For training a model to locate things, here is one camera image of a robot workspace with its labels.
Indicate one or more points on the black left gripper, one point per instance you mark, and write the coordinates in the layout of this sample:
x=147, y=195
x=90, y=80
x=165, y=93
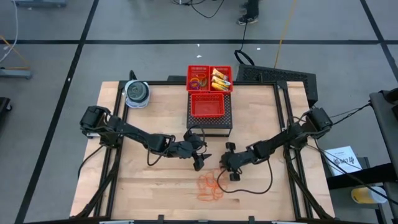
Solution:
x=183, y=149

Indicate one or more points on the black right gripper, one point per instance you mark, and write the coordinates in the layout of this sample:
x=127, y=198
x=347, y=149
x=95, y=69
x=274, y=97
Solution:
x=239, y=158

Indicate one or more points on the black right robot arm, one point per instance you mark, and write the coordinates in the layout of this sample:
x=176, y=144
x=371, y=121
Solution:
x=280, y=141

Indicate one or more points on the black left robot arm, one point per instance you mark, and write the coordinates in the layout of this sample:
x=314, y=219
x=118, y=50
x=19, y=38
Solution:
x=130, y=132

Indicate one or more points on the black side desk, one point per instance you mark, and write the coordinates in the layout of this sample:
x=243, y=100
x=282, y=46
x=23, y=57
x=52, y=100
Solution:
x=385, y=124

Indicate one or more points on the black perforated metal riser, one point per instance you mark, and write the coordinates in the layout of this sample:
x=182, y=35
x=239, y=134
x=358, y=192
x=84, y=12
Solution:
x=208, y=123

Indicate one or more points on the red plastic mesh basket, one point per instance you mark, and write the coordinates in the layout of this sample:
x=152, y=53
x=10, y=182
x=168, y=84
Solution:
x=207, y=107
x=189, y=70
x=229, y=70

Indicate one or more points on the black perforated computer case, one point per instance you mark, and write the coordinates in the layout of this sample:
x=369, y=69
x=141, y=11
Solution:
x=273, y=74

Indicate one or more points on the white printed booklet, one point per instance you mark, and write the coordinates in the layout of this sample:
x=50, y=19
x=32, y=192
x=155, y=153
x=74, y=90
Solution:
x=342, y=158

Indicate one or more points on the black shelf beam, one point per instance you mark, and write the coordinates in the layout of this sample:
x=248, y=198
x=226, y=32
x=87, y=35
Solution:
x=357, y=179

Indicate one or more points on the yellow white plastic container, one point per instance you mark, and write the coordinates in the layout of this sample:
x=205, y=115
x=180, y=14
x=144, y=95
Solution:
x=367, y=196

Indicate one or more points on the person's black shoe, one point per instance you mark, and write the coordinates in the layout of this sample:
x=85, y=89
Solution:
x=248, y=20

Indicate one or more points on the person's leg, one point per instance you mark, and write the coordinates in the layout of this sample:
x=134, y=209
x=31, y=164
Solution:
x=252, y=7

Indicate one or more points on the grey floor stand base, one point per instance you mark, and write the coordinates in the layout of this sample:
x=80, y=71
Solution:
x=40, y=3
x=15, y=73

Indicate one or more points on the black floor object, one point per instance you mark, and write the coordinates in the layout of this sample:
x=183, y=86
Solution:
x=3, y=107

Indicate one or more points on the black aluminium extrusion frame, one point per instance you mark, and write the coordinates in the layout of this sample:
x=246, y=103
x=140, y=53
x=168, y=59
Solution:
x=255, y=83

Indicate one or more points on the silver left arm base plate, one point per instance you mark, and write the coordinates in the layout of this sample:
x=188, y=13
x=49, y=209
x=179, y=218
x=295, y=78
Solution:
x=90, y=135

